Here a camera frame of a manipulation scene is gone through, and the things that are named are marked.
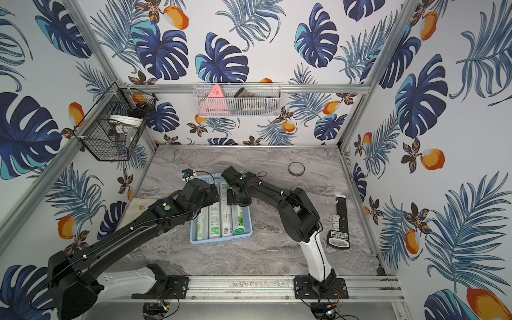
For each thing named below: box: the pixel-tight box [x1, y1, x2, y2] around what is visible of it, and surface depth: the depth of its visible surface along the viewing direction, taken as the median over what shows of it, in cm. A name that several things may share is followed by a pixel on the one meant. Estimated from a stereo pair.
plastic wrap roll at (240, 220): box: [234, 205, 246, 234], surface depth 83 cm
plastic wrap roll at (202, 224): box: [196, 206, 209, 240], surface depth 87 cm
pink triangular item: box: [198, 84, 230, 116], surface depth 92 cm
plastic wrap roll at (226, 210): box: [219, 179, 234, 238], surface depth 89 cm
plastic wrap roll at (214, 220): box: [208, 199, 222, 239], surface depth 88 cm
